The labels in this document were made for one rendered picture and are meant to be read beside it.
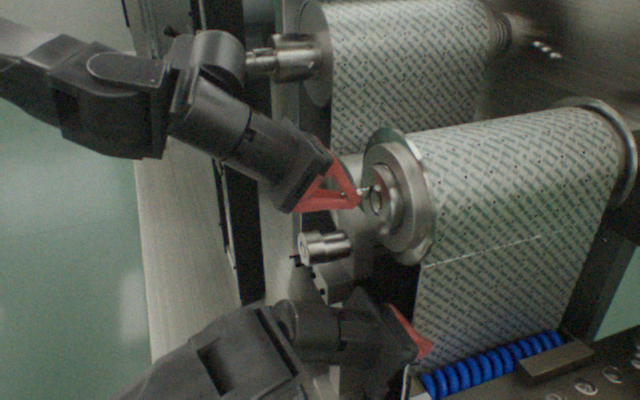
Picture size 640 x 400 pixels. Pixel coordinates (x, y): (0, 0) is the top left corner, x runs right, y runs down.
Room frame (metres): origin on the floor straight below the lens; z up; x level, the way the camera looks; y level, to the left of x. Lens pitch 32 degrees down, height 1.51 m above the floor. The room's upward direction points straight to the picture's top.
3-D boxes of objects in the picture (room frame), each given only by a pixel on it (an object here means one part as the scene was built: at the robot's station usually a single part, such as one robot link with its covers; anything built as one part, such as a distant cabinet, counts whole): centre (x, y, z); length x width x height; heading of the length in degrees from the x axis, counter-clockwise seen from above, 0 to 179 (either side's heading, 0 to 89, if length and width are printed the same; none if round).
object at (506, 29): (0.75, -0.26, 1.33); 0.07 x 0.07 x 0.07; 21
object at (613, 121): (0.50, -0.31, 1.25); 0.15 x 0.01 x 0.15; 21
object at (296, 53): (0.64, 0.03, 1.33); 0.06 x 0.06 x 0.06; 21
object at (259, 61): (0.61, 0.09, 1.33); 0.06 x 0.03 x 0.03; 111
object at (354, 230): (0.43, -0.03, 1.05); 0.06 x 0.05 x 0.31; 111
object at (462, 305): (0.40, -0.21, 1.11); 0.23 x 0.01 x 0.18; 111
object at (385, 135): (0.41, -0.08, 1.25); 0.15 x 0.01 x 0.15; 21
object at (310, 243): (0.41, 0.01, 1.18); 0.04 x 0.02 x 0.04; 21
